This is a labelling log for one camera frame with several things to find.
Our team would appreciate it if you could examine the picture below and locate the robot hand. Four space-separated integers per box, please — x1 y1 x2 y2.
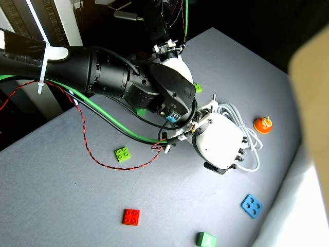
158 54 195 85
191 113 249 176

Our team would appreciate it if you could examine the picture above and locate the orange toy cake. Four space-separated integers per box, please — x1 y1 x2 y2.
253 115 273 135

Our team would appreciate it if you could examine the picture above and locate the grey box device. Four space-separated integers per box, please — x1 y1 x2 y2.
113 9 144 22

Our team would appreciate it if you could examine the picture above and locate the blue stud brick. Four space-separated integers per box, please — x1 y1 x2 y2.
240 193 264 219

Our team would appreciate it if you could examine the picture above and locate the lime green stud brick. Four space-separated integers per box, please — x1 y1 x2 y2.
114 146 132 163

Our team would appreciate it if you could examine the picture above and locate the tan cardboard panel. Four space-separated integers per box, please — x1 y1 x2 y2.
287 25 329 214

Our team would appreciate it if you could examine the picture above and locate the red stud brick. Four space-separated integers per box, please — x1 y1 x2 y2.
122 208 141 226

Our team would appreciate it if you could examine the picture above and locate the white zip tie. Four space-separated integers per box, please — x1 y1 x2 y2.
37 41 52 95

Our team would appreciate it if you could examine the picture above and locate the white light bar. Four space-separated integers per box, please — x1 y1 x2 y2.
25 0 79 106

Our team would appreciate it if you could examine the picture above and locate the grey table cloth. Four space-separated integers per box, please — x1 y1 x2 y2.
0 27 313 247

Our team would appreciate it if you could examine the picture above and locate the grey power strip cable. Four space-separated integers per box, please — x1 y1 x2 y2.
217 102 263 172

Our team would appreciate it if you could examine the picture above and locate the green cable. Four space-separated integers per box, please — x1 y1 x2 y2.
182 0 190 43
0 74 168 145

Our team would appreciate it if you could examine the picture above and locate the black cable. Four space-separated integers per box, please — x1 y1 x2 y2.
43 82 170 147

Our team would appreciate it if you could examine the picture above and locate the red black twisted wire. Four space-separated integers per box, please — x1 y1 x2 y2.
0 80 168 171

